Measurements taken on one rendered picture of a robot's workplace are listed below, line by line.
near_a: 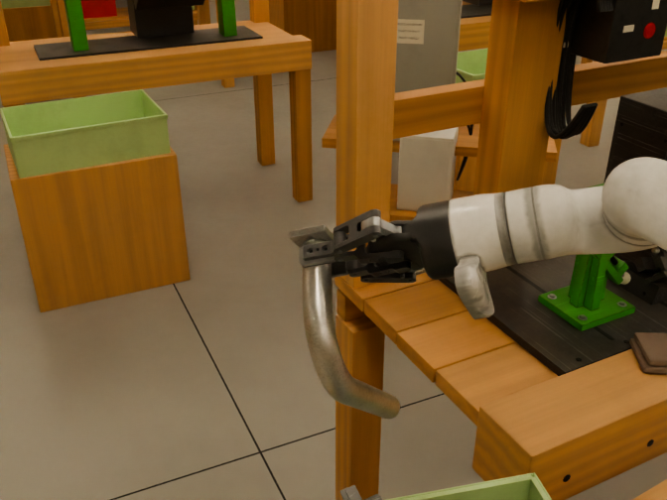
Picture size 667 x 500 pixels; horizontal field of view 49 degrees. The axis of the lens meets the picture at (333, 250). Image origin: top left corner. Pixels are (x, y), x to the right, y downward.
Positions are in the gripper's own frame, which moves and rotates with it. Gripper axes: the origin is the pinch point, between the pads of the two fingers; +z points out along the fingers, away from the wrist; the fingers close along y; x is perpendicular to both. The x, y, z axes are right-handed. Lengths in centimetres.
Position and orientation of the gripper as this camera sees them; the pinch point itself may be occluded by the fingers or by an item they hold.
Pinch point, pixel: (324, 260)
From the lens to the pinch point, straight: 76.2
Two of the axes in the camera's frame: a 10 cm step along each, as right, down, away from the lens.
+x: 0.1, 9.0, -4.3
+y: -3.6, -3.9, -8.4
